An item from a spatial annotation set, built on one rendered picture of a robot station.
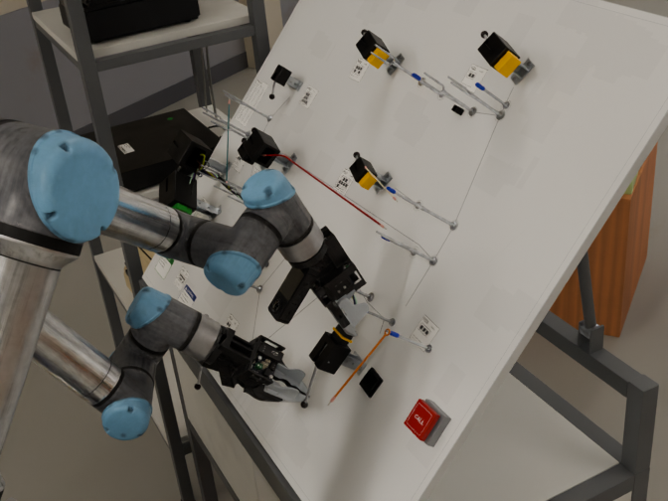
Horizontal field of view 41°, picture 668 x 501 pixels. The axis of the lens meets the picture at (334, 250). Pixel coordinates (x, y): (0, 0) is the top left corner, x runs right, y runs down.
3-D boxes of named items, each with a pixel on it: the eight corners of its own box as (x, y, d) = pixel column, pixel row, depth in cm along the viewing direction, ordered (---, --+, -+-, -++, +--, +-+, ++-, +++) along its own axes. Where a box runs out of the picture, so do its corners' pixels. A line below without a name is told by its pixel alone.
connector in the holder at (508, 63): (517, 57, 154) (508, 50, 152) (522, 63, 153) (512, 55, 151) (502, 73, 155) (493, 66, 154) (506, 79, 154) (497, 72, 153)
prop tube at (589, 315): (589, 344, 173) (574, 212, 156) (581, 337, 175) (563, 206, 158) (602, 336, 173) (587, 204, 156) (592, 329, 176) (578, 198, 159)
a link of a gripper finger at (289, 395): (316, 407, 161) (272, 385, 158) (300, 414, 166) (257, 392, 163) (321, 392, 163) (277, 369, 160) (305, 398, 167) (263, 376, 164)
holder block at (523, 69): (512, 39, 165) (481, 14, 160) (539, 71, 157) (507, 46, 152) (494, 58, 167) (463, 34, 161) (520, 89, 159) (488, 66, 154)
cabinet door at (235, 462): (264, 543, 217) (242, 416, 197) (187, 417, 260) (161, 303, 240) (272, 539, 218) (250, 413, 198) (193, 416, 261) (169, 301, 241)
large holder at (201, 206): (223, 165, 227) (176, 141, 219) (224, 222, 218) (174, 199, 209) (207, 179, 231) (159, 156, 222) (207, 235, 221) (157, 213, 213)
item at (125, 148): (115, 199, 238) (110, 175, 234) (82, 155, 265) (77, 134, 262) (231, 165, 250) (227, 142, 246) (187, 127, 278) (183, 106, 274)
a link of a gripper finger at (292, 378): (321, 392, 163) (277, 369, 160) (305, 398, 167) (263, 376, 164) (326, 376, 164) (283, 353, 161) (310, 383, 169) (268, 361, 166)
